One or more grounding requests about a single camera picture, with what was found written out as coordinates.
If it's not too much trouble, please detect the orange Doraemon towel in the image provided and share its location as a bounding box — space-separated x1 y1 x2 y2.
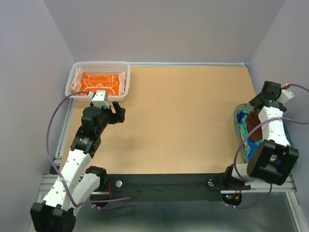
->
70 68 126 96

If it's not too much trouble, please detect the brown towel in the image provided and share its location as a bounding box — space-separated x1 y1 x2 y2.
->
246 110 263 142

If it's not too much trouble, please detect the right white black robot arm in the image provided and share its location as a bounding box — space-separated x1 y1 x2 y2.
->
222 81 299 189

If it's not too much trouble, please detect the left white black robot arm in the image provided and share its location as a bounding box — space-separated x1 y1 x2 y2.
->
30 101 126 232

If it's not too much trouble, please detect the white perforated plastic basket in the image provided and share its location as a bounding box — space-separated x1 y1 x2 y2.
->
65 61 130 102

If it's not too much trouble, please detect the teal patterned towel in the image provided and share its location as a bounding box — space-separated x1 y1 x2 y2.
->
237 110 252 154

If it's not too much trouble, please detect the blue towel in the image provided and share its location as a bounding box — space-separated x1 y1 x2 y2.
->
236 109 262 162

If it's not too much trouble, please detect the teal plastic tub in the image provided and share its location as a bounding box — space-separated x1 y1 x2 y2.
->
234 103 293 163

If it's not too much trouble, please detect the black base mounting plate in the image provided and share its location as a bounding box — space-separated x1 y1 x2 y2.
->
90 173 251 202

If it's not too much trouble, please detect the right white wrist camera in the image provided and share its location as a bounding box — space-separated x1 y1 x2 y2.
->
277 84 295 104

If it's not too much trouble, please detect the aluminium frame rail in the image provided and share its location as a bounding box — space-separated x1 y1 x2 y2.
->
28 99 302 232

